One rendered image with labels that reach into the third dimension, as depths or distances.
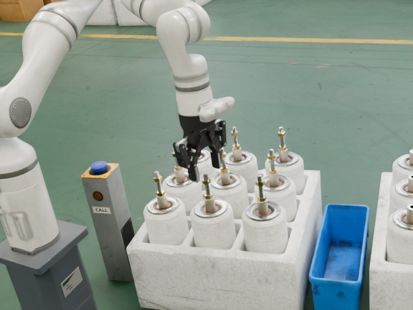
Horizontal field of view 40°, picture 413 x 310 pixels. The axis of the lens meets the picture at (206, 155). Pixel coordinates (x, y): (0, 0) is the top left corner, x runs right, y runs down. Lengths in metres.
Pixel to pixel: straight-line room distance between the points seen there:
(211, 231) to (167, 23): 0.46
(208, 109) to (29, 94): 0.33
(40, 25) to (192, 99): 0.32
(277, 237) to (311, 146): 0.85
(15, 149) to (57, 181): 1.00
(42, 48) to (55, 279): 0.45
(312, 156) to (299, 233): 0.72
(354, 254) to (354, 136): 0.68
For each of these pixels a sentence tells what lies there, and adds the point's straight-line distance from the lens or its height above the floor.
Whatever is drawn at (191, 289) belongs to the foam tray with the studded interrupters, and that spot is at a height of 0.08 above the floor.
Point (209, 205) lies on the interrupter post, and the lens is 1.24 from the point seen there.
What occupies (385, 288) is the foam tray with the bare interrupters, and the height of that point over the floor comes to 0.13.
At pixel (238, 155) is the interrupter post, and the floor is 0.27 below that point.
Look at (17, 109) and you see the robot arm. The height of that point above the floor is 0.60.
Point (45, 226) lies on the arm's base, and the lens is 1.15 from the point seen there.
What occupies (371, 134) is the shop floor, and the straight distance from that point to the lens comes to 2.10.
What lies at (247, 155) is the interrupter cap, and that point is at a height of 0.25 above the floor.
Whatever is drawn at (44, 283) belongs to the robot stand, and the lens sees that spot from 1.18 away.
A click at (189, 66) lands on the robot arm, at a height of 0.60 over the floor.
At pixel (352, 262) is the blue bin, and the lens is 1.48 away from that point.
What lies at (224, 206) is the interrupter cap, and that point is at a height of 0.25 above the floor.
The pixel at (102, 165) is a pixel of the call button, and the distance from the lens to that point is 1.37.
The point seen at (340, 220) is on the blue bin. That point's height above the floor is 0.07.
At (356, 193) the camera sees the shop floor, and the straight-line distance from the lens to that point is 1.75.
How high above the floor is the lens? 0.92
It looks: 27 degrees down
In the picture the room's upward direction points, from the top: 9 degrees counter-clockwise
